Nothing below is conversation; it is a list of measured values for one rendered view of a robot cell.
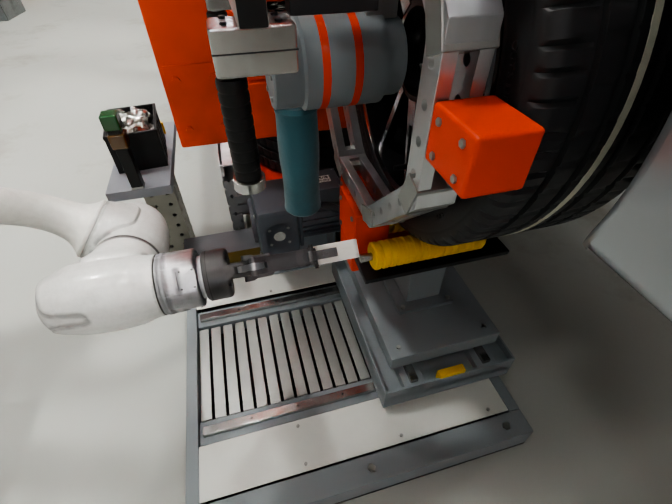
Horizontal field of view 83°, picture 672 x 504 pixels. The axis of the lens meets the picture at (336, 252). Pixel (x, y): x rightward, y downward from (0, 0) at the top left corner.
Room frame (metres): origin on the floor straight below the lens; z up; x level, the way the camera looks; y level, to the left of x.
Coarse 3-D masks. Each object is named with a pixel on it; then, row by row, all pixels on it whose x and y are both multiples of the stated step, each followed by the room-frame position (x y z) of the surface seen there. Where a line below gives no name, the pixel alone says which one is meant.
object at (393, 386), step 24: (336, 264) 0.87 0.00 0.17; (360, 312) 0.69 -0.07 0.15; (360, 336) 0.61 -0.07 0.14; (384, 360) 0.54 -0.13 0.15; (432, 360) 0.54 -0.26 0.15; (456, 360) 0.54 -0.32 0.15; (480, 360) 0.52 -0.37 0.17; (504, 360) 0.52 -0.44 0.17; (384, 384) 0.47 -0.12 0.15; (408, 384) 0.46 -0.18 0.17; (432, 384) 0.47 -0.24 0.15; (456, 384) 0.49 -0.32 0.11
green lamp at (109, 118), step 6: (102, 114) 0.89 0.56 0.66; (108, 114) 0.89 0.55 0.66; (114, 114) 0.89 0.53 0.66; (102, 120) 0.88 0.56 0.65; (108, 120) 0.88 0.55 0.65; (114, 120) 0.88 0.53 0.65; (120, 120) 0.91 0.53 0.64; (102, 126) 0.88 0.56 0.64; (108, 126) 0.88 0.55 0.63; (114, 126) 0.88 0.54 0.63; (120, 126) 0.89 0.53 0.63
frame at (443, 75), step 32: (448, 0) 0.42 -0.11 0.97; (480, 0) 0.43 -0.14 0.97; (448, 32) 0.41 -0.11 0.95; (480, 32) 0.42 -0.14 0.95; (448, 64) 0.41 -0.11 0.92; (480, 64) 0.42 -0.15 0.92; (448, 96) 0.41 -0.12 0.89; (480, 96) 0.42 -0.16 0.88; (352, 128) 0.81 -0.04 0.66; (416, 128) 0.44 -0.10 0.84; (352, 160) 0.75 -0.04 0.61; (416, 160) 0.42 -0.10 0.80; (352, 192) 0.66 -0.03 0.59; (384, 192) 0.62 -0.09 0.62; (416, 192) 0.41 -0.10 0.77; (448, 192) 0.42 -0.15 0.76; (384, 224) 0.55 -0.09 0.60
